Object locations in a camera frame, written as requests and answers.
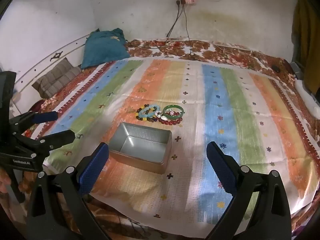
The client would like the white bed headboard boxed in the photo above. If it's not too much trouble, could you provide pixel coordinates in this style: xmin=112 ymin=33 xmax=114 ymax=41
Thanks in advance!
xmin=0 ymin=34 xmax=90 ymax=110

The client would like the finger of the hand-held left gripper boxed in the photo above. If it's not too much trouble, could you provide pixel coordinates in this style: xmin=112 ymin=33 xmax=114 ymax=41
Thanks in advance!
xmin=12 ymin=129 xmax=76 ymax=157
xmin=10 ymin=111 xmax=59 ymax=133

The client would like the silver metal tin box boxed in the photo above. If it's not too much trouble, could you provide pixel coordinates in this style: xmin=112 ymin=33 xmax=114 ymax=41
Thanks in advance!
xmin=109 ymin=122 xmax=172 ymax=175

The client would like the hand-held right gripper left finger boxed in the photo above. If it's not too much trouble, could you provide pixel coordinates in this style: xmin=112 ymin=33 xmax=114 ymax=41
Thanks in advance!
xmin=25 ymin=142 xmax=118 ymax=240

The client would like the dark and yellow bead bracelet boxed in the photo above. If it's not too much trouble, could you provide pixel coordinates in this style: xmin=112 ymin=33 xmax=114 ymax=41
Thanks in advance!
xmin=136 ymin=104 xmax=160 ymax=122

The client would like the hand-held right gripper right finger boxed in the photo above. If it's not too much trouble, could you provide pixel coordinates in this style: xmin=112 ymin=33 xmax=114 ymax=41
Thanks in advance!
xmin=205 ymin=141 xmax=293 ymax=240

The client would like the striped colourful bedspread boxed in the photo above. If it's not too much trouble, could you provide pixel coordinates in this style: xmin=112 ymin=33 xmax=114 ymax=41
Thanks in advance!
xmin=0 ymin=39 xmax=320 ymax=240

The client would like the red bead bracelet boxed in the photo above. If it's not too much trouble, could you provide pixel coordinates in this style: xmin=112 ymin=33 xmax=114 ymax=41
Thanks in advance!
xmin=158 ymin=115 xmax=183 ymax=125

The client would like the striped colourful mat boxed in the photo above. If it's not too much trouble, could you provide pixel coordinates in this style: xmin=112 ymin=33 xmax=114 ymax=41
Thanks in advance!
xmin=35 ymin=56 xmax=320 ymax=238

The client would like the light blue bead bracelet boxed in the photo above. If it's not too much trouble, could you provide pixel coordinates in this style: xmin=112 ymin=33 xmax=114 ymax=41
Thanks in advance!
xmin=139 ymin=104 xmax=157 ymax=118

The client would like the grey striped pillow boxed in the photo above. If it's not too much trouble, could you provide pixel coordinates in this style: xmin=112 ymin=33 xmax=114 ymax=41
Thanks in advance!
xmin=32 ymin=57 xmax=82 ymax=99

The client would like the yellow hanging cloth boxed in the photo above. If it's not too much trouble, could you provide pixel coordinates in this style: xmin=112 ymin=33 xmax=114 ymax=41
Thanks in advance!
xmin=291 ymin=0 xmax=320 ymax=95

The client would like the teal pillow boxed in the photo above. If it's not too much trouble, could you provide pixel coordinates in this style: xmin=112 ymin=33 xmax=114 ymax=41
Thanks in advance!
xmin=80 ymin=28 xmax=130 ymax=70

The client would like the green jade bangle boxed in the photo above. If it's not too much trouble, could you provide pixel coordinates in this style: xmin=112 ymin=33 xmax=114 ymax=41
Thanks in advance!
xmin=162 ymin=104 xmax=185 ymax=118

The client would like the black power cable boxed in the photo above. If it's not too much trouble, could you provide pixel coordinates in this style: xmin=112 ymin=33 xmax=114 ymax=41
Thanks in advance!
xmin=140 ymin=4 xmax=184 ymax=49
xmin=182 ymin=4 xmax=193 ymax=55

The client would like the white bead bracelet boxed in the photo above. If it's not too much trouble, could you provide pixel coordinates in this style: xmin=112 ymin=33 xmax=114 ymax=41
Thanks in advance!
xmin=154 ymin=109 xmax=175 ymax=120

